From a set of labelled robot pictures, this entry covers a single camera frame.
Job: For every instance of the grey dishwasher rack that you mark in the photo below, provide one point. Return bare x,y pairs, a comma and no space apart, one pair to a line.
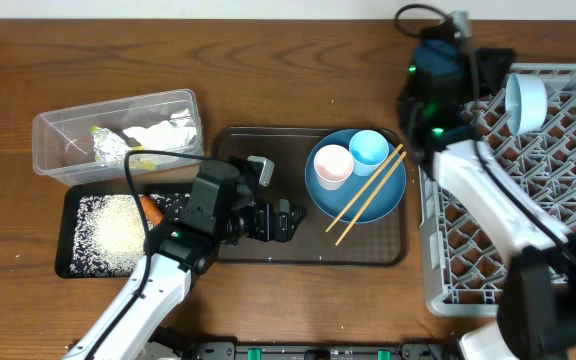
463,273

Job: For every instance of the white rice pile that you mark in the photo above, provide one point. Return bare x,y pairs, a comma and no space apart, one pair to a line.
108,236

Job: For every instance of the pink cup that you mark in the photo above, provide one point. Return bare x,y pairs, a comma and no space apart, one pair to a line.
333,165

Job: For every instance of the yellow snack wrapper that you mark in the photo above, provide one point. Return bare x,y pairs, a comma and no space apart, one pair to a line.
148,162

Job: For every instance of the orange carrot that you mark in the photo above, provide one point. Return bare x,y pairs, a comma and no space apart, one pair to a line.
151,211

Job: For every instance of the white napkin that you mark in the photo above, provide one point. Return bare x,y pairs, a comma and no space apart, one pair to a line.
179,130

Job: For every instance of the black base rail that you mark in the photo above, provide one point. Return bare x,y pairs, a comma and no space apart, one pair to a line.
231,349

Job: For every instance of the aluminium foil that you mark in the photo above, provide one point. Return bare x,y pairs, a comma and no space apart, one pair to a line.
108,146

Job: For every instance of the brown serving tray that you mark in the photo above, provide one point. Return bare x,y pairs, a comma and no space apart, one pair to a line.
380,243

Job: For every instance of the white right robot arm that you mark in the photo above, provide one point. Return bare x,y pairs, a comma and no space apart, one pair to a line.
536,316

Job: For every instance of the clear plastic bin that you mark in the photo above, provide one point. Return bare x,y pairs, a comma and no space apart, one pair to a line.
62,142

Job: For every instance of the light blue cup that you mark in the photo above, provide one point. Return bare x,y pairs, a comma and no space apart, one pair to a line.
369,149

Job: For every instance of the black waste tray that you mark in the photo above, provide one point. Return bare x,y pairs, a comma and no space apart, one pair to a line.
72,197

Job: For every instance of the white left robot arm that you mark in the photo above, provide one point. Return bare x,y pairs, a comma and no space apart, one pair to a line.
222,207

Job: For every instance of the light blue bowl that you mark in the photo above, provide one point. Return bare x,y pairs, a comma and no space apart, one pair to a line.
525,103

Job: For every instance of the upper wooden chopstick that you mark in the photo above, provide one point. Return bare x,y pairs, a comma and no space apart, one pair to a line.
397,149

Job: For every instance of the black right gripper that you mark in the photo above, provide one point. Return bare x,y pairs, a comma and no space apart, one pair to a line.
491,85

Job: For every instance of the wooden chopstick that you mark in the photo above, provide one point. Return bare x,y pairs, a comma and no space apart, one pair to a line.
372,196
397,149

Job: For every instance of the lower wooden chopstick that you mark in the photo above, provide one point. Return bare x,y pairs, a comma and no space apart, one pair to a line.
372,196

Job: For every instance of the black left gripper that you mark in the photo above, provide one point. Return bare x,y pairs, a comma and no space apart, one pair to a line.
268,231

